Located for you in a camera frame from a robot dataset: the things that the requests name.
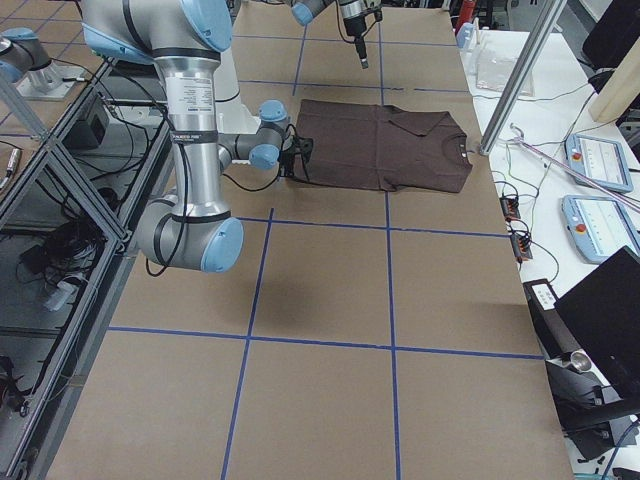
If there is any aluminium frame rack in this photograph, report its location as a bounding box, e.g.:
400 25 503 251
1 61 169 479

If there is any aluminium frame post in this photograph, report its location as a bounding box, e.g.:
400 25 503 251
479 0 567 156

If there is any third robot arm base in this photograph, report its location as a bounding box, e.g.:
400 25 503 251
1 27 86 101

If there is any near teach pendant tablet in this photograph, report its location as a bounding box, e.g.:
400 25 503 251
561 195 639 264

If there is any clear plastic sheet bag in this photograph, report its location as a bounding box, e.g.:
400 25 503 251
475 50 518 92

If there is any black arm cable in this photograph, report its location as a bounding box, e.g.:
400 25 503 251
222 149 321 192

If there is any far teach pendant tablet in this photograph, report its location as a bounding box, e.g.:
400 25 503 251
565 134 633 193

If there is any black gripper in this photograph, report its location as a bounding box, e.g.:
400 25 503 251
278 135 314 178
353 36 369 69

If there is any teach pendant tablet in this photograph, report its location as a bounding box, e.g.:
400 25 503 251
565 134 633 193
561 195 639 264

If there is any red cylinder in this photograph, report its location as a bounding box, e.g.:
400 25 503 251
458 0 476 25

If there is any long metal rod tool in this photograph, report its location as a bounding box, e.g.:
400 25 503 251
510 123 639 212

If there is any black laptop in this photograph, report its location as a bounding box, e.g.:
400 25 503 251
555 247 639 398

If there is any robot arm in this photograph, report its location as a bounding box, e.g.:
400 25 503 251
291 0 383 69
82 1 301 273

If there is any dark brown t-shirt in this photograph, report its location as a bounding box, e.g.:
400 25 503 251
292 99 472 193

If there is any steel cup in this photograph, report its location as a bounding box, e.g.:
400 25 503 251
561 350 593 374

